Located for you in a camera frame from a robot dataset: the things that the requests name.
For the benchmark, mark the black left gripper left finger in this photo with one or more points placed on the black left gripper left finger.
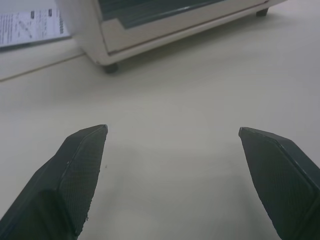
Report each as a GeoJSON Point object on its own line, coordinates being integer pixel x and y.
{"type": "Point", "coordinates": [62, 182]}

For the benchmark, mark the cream toaster oven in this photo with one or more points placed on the cream toaster oven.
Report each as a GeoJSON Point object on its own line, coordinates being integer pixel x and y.
{"type": "Point", "coordinates": [162, 27]}

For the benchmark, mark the printed white paper sheet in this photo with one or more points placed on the printed white paper sheet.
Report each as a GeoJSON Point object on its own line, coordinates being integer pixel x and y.
{"type": "Point", "coordinates": [27, 25]}

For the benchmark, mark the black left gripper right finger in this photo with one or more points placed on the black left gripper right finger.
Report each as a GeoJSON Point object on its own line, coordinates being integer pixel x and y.
{"type": "Point", "coordinates": [280, 180]}

